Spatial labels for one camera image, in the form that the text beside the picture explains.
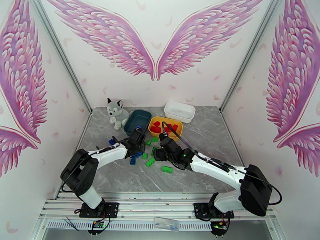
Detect yellow plastic container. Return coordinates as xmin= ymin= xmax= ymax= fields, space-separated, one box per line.
xmin=148 ymin=116 xmax=184 ymax=142

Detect teal plastic container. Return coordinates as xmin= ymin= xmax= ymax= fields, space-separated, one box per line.
xmin=124 ymin=110 xmax=152 ymax=137

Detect grey husky plush toy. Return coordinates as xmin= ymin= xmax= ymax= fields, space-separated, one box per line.
xmin=107 ymin=98 xmax=130 ymax=130

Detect white plastic container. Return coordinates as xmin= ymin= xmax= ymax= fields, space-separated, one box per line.
xmin=164 ymin=101 xmax=196 ymax=124

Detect clear plastic bag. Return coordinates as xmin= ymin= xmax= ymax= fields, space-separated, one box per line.
xmin=154 ymin=216 xmax=180 ymax=232

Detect small circuit board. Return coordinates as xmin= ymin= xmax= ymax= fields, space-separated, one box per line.
xmin=87 ymin=220 xmax=110 ymax=235
xmin=210 ymin=220 xmax=229 ymax=235

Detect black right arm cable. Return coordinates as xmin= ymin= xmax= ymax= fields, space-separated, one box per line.
xmin=162 ymin=121 xmax=282 ymax=206

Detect aluminium mounting rail frame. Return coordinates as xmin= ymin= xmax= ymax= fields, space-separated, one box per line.
xmin=38 ymin=192 xmax=278 ymax=221

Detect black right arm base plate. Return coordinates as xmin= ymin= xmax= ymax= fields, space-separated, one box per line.
xmin=194 ymin=202 xmax=235 ymax=219

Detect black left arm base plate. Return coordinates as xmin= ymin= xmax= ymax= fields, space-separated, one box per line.
xmin=79 ymin=202 xmax=119 ymax=218

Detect white perforated cable tray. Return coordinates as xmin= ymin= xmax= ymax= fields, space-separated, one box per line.
xmin=46 ymin=220 xmax=216 ymax=232

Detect thin black loose wires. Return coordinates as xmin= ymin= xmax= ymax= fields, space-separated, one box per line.
xmin=62 ymin=216 xmax=80 ymax=232

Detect aluminium corner post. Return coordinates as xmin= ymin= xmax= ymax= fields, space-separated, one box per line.
xmin=27 ymin=0 xmax=93 ymax=114
xmin=220 ymin=0 xmax=284 ymax=112

